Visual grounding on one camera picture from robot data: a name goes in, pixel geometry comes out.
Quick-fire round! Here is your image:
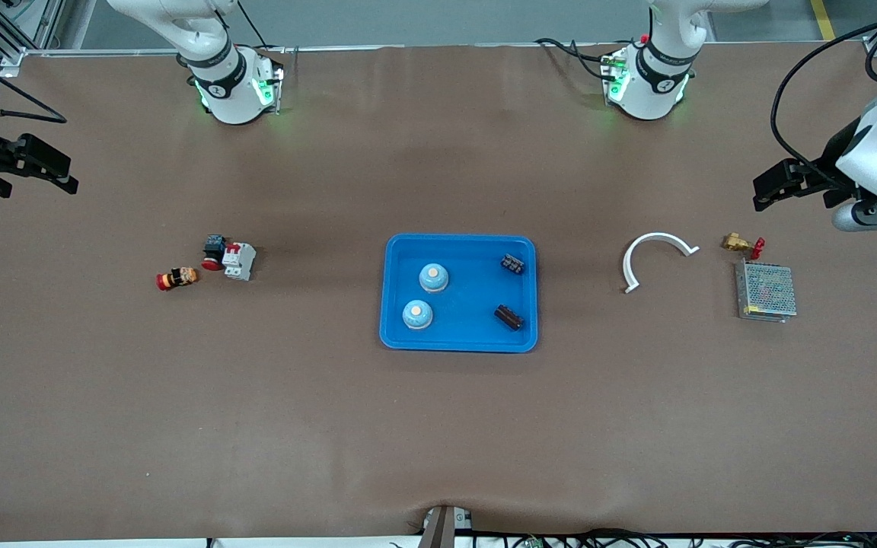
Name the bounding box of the light blue call bell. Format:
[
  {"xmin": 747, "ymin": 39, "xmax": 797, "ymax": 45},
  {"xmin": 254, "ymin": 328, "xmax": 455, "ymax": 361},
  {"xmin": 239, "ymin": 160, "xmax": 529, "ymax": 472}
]
[
  {"xmin": 401, "ymin": 299, "xmax": 434, "ymax": 331},
  {"xmin": 418, "ymin": 263, "xmax": 451, "ymax": 295}
]

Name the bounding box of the metal mesh power supply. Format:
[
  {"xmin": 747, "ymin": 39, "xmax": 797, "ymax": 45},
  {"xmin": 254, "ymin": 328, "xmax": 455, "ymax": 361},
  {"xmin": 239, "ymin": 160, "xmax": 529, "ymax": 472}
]
[{"xmin": 734, "ymin": 259, "xmax": 799, "ymax": 324}]

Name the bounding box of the white curved plastic strip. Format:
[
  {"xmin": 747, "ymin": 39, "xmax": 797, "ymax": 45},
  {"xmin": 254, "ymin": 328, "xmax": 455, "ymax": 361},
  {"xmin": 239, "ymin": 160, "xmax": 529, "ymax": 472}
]
[{"xmin": 621, "ymin": 231, "xmax": 700, "ymax": 295}]

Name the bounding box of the red orange push button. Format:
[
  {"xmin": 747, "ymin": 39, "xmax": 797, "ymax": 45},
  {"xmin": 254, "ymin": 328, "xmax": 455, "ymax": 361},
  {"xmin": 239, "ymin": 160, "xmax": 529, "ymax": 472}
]
[{"xmin": 155, "ymin": 266, "xmax": 200, "ymax": 292}]

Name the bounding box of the red black emergency stop button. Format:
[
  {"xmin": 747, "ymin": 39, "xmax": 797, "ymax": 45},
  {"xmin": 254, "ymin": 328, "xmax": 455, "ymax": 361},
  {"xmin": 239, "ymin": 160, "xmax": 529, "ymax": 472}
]
[{"xmin": 201, "ymin": 234, "xmax": 228, "ymax": 272}]

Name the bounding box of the white circuit breaker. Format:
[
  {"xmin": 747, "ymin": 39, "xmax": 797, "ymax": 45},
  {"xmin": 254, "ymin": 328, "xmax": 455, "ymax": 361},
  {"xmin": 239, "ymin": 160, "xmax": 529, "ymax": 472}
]
[{"xmin": 222, "ymin": 242, "xmax": 258, "ymax": 282}]

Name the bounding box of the blue plastic tray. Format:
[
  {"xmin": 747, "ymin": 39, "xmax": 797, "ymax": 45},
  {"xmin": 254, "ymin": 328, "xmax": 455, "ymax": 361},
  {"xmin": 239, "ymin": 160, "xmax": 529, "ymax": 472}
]
[{"xmin": 379, "ymin": 233, "xmax": 539, "ymax": 354}]

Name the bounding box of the table cover sheet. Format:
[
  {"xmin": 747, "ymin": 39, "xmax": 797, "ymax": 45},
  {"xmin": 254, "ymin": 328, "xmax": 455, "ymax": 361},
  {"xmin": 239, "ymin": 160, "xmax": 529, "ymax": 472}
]
[{"xmin": 0, "ymin": 42, "xmax": 877, "ymax": 543}]

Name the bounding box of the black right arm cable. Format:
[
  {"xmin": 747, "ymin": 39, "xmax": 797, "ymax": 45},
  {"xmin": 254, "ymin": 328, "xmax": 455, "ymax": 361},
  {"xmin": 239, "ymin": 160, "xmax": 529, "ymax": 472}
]
[{"xmin": 0, "ymin": 42, "xmax": 68, "ymax": 124}]

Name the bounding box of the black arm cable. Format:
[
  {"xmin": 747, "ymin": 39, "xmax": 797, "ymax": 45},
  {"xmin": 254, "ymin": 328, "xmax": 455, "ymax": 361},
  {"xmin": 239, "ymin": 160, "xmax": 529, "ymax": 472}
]
[
  {"xmin": 770, "ymin": 6, "xmax": 877, "ymax": 191},
  {"xmin": 0, "ymin": 42, "xmax": 68, "ymax": 124}
]

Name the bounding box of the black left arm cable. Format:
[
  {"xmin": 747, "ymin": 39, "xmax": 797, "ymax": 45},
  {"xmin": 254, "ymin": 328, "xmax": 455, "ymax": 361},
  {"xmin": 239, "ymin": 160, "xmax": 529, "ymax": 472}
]
[{"xmin": 770, "ymin": 6, "xmax": 877, "ymax": 191}]

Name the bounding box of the brass valve with red handle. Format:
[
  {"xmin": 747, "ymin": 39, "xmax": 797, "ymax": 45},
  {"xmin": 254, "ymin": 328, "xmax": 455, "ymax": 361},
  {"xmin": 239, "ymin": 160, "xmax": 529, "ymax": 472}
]
[{"xmin": 721, "ymin": 233, "xmax": 767, "ymax": 260}]

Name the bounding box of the black base cable bundle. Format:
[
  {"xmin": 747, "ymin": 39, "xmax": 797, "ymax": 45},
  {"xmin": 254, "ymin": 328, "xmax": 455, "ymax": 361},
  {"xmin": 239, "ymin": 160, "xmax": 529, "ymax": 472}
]
[{"xmin": 534, "ymin": 37, "xmax": 616, "ymax": 81}]

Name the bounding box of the black table edge cable bundle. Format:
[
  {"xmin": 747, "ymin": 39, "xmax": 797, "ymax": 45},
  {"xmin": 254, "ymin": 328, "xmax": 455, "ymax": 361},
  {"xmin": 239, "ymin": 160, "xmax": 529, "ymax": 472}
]
[{"xmin": 389, "ymin": 529, "xmax": 877, "ymax": 548}]

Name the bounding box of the metal table clamp bracket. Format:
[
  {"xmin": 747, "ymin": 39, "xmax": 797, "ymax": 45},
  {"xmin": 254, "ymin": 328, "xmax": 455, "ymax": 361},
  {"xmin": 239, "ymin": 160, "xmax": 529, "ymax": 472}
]
[{"xmin": 417, "ymin": 504, "xmax": 474, "ymax": 548}]

